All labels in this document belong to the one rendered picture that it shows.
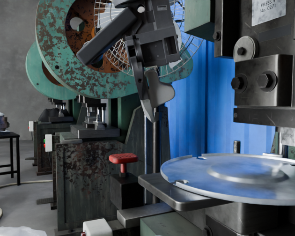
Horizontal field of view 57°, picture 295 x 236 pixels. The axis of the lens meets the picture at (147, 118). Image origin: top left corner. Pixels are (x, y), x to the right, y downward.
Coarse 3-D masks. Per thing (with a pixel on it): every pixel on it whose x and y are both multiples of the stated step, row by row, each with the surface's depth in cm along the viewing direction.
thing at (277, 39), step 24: (240, 0) 52; (264, 0) 47; (288, 0) 43; (240, 24) 52; (264, 24) 47; (288, 24) 43; (240, 48) 50; (264, 48) 47; (288, 48) 43; (240, 72) 49; (264, 72) 44; (288, 72) 42; (240, 96) 49; (264, 96) 44; (288, 96) 42
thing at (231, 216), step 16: (144, 176) 45; (160, 176) 45; (160, 192) 37; (176, 192) 37; (192, 192) 37; (176, 208) 34; (192, 208) 34; (208, 208) 47; (224, 208) 44; (240, 208) 40; (256, 208) 41; (272, 208) 42; (208, 224) 47; (224, 224) 44; (240, 224) 41; (256, 224) 41; (272, 224) 42
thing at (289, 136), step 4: (280, 128) 53; (284, 128) 51; (288, 128) 50; (292, 128) 49; (280, 132) 53; (284, 132) 51; (288, 132) 50; (292, 132) 49; (280, 136) 53; (284, 136) 51; (288, 136) 50; (292, 136) 49; (280, 140) 53; (284, 140) 51; (288, 140) 50; (292, 140) 49; (284, 144) 51; (288, 144) 50; (292, 144) 49
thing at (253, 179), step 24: (168, 168) 49; (192, 168) 49; (216, 168) 47; (240, 168) 47; (264, 168) 47; (288, 168) 49; (216, 192) 34; (240, 192) 36; (264, 192) 36; (288, 192) 36
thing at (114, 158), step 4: (112, 156) 71; (116, 156) 70; (120, 156) 71; (124, 156) 71; (128, 156) 71; (132, 156) 71; (136, 156) 71; (112, 160) 70; (116, 160) 69; (120, 160) 69; (124, 160) 69; (128, 160) 70; (132, 160) 70; (136, 160) 71; (124, 164) 72; (124, 168) 72; (124, 172) 72
